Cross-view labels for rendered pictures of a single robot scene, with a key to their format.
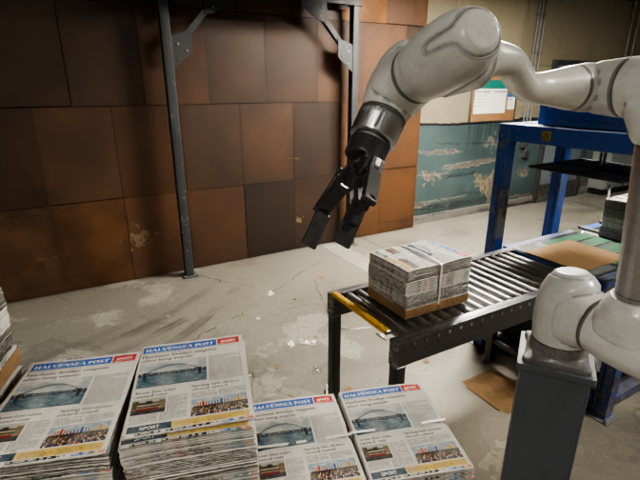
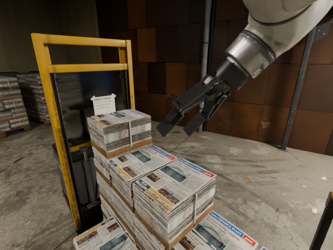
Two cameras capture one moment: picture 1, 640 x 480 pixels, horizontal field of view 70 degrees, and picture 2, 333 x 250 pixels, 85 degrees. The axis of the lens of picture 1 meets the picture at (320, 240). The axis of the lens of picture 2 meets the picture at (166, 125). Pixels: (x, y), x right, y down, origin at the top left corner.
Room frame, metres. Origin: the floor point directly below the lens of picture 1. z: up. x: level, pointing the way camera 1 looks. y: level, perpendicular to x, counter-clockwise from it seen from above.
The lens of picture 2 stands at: (0.51, -0.38, 1.69)
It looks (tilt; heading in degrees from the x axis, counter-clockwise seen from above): 20 degrees down; 60
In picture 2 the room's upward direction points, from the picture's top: straight up
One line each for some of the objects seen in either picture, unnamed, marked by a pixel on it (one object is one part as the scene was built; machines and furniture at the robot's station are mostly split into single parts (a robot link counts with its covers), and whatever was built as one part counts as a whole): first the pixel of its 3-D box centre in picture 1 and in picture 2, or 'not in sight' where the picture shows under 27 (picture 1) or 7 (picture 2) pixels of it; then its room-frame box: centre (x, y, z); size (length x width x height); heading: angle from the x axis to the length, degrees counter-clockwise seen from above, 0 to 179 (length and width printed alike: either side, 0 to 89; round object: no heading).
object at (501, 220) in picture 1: (493, 242); not in sight; (2.88, -1.17, 0.77); 0.09 x 0.09 x 1.55; 30
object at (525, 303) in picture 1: (505, 314); not in sight; (1.92, -0.88, 0.74); 1.34 x 0.05 x 0.12; 120
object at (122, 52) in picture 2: not in sight; (131, 129); (1.08, 1.40, 0.97); 0.09 x 0.09 x 1.75; 12
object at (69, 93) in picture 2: not in sight; (96, 106); (0.76, 1.35, 1.28); 0.57 x 0.01 x 0.65; 12
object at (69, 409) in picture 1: (63, 402); (142, 159); (0.89, 0.60, 1.07); 0.37 x 0.28 x 0.01; 10
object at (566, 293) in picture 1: (569, 306); not in sight; (1.18, -0.72, 1.17); 0.18 x 0.16 x 0.22; 23
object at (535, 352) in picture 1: (557, 342); not in sight; (1.21, -0.73, 1.03); 0.22 x 0.18 x 0.06; 154
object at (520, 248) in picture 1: (582, 257); not in sight; (2.65, -1.64, 0.75); 0.70 x 0.65 x 0.10; 120
